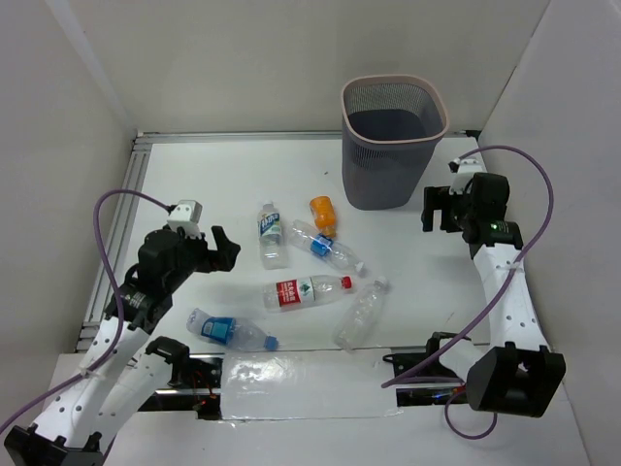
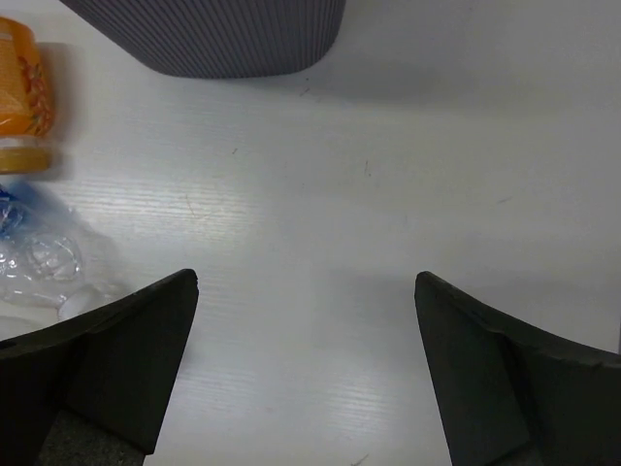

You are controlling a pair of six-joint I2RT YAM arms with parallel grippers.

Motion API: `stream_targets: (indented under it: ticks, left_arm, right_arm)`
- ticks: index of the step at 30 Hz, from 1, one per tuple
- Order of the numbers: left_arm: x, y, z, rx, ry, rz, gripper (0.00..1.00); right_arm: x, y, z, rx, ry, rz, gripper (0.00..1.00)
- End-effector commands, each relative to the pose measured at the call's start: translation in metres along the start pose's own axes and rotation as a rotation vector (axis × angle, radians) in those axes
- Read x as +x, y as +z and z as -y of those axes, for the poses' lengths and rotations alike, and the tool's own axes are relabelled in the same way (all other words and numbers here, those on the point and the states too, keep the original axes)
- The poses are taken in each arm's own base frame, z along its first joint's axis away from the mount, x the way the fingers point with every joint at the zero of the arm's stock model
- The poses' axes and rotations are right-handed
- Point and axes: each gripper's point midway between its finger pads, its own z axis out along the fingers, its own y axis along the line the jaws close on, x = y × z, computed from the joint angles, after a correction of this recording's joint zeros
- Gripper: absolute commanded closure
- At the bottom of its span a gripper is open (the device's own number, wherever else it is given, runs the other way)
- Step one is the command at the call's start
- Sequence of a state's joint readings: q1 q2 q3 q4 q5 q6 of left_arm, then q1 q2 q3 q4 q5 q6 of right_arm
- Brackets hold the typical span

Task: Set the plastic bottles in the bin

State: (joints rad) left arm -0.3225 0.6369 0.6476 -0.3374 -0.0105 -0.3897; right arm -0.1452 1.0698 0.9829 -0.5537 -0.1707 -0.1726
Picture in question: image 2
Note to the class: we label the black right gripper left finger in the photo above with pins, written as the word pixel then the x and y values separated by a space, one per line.
pixel 94 389

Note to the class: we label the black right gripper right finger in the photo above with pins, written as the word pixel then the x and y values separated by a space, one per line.
pixel 510 393

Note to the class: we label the clear crushed plastic bottle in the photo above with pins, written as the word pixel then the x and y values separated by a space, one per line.
pixel 42 264

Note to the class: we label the orange juice bottle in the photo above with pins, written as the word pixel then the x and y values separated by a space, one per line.
pixel 27 112

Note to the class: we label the grey mesh waste bin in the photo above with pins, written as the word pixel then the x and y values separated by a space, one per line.
pixel 215 39

